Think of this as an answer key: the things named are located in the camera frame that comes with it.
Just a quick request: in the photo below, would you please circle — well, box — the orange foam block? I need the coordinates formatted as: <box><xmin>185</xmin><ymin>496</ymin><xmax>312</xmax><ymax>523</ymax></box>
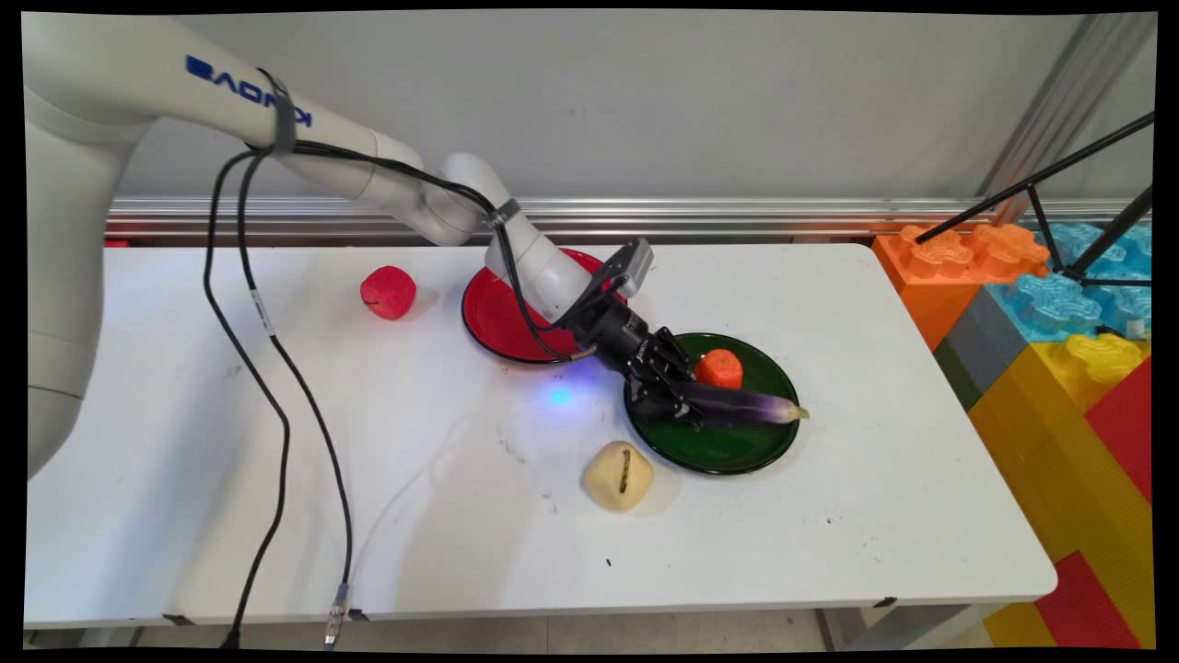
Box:
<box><xmin>870</xmin><ymin>224</ymin><xmax>1051</xmax><ymax>353</ymax></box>

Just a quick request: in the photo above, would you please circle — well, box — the red plate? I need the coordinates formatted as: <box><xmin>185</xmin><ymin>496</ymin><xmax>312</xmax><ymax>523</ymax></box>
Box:
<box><xmin>461</xmin><ymin>247</ymin><xmax>633</xmax><ymax>366</ymax></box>

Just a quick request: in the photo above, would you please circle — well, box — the purple toy eggplant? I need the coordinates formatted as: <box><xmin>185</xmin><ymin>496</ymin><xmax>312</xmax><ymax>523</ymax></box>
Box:
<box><xmin>680</xmin><ymin>381</ymin><xmax>811</xmax><ymax>427</ymax></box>

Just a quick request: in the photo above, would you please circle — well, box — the dark green plate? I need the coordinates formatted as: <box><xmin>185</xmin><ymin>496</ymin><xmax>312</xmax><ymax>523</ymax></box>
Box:
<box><xmin>624</xmin><ymin>332</ymin><xmax>801</xmax><ymax>476</ymax></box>

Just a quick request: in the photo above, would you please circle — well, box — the light blue foam block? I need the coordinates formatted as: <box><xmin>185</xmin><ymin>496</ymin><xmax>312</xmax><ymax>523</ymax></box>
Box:
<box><xmin>986</xmin><ymin>221</ymin><xmax>1154</xmax><ymax>343</ymax></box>

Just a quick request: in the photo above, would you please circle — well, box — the black tripod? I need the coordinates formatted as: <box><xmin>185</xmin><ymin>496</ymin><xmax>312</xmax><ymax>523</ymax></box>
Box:
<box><xmin>915</xmin><ymin>110</ymin><xmax>1157</xmax><ymax>288</ymax></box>

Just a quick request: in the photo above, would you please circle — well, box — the white table leg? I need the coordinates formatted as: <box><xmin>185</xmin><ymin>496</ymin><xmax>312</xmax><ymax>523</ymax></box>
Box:
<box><xmin>815</xmin><ymin>603</ymin><xmax>1005</xmax><ymax>651</ymax></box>

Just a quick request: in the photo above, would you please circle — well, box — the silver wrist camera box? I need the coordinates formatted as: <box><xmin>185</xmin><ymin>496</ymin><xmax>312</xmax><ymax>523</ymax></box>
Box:
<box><xmin>589</xmin><ymin>238</ymin><xmax>656</xmax><ymax>305</ymax></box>

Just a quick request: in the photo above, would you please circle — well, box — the aluminium rail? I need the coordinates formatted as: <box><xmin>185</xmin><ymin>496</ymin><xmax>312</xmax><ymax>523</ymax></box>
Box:
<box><xmin>106</xmin><ymin>195</ymin><xmax>1152</xmax><ymax>243</ymax></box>

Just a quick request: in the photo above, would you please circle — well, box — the black cable with silver plug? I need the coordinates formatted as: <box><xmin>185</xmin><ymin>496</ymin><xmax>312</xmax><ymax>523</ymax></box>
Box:
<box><xmin>235</xmin><ymin>138</ymin><xmax>627</xmax><ymax>652</ymax></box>

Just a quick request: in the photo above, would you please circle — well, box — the orange toy fruit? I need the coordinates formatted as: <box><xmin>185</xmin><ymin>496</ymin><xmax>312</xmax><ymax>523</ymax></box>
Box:
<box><xmin>693</xmin><ymin>348</ymin><xmax>744</xmax><ymax>390</ymax></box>

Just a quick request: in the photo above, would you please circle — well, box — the red toy apple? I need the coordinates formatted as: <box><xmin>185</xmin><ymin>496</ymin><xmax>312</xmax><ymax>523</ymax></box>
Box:
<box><xmin>359</xmin><ymin>265</ymin><xmax>417</xmax><ymax>321</ymax></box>

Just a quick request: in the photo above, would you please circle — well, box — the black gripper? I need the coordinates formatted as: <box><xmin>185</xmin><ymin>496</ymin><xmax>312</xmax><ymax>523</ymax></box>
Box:
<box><xmin>557</xmin><ymin>293</ymin><xmax>706</xmax><ymax>428</ymax></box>

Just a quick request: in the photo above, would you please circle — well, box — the aluminium upright profile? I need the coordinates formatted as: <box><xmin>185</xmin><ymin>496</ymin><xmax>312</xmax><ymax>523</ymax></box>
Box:
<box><xmin>976</xmin><ymin>11</ymin><xmax>1157</xmax><ymax>222</ymax></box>

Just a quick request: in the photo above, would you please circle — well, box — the grey foam block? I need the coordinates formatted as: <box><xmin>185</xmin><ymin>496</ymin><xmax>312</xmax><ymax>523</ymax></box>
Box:
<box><xmin>933</xmin><ymin>287</ymin><xmax>1033</xmax><ymax>413</ymax></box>

